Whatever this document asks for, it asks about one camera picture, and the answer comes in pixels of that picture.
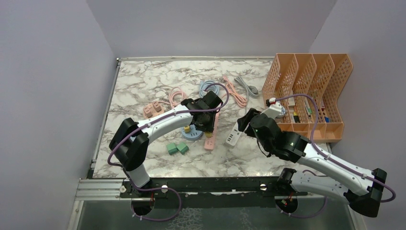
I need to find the pink coiled cable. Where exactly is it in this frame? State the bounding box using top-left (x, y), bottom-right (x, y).
top-left (158, 87), bottom-right (189, 110)

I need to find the yellow plug adapter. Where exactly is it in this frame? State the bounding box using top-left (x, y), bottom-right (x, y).
top-left (204, 132), bottom-right (213, 138)
top-left (184, 126), bottom-right (191, 133)

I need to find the pink round power strip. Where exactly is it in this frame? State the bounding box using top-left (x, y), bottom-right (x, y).
top-left (142, 102), bottom-right (165, 119)

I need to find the pink long power strip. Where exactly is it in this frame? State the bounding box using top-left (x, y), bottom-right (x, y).
top-left (204, 113), bottom-right (219, 151)

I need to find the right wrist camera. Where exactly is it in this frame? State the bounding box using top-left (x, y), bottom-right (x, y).
top-left (263, 98), bottom-right (282, 119)

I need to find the pink brown plug adapter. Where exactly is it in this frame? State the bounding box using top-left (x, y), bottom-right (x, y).
top-left (152, 101), bottom-right (162, 113)

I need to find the blue round power strip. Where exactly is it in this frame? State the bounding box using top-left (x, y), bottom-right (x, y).
top-left (180, 125), bottom-right (203, 141)

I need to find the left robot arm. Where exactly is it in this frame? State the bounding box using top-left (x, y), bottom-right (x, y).
top-left (109, 91), bottom-right (224, 197)

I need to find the white power strip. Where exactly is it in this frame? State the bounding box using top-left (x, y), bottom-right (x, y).
top-left (225, 122), bottom-right (242, 147)

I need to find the orange plastic file rack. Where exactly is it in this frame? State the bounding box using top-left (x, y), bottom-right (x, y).
top-left (262, 53), bottom-right (353, 143)

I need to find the green plug adapter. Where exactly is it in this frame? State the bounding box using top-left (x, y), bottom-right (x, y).
top-left (176, 142), bottom-right (189, 155)
top-left (166, 143), bottom-right (178, 155)

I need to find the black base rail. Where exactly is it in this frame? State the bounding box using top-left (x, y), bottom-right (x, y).
top-left (119, 176), bottom-right (307, 209)

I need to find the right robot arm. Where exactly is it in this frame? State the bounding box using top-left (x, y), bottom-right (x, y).
top-left (237, 108), bottom-right (387, 218)

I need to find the grey bundled cable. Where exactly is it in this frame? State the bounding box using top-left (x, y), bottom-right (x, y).
top-left (234, 76), bottom-right (261, 100)

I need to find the pink power strip cable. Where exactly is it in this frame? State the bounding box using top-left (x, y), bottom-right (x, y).
top-left (221, 75), bottom-right (248, 109)

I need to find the blue coiled power cable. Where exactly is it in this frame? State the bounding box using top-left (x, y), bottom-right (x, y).
top-left (199, 80), bottom-right (220, 99)

